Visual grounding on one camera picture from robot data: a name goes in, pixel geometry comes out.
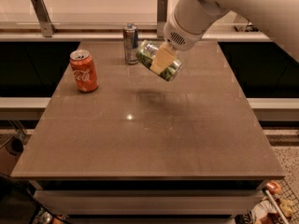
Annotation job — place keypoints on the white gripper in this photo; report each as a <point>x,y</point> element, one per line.
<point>181,38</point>

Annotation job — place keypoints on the green soda can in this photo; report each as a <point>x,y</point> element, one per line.
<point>161,59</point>

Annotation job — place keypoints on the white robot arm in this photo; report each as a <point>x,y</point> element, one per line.
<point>277,19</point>

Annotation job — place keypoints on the silver blue energy drink can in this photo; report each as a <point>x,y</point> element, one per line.
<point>130,41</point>

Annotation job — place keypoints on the red Coca-Cola can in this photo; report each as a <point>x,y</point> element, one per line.
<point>84,72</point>

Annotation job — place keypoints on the glass railing panel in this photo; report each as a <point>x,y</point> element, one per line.
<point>82,14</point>

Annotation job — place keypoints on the middle metal glass bracket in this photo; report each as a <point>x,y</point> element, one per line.
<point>162,12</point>

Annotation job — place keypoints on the metal glass bracket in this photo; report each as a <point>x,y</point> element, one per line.
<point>162,12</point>
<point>46,26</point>

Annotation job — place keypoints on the left metal glass bracket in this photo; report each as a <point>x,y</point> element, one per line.
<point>46,26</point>

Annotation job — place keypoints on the wire basket with items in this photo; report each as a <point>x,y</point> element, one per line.
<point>279,205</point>

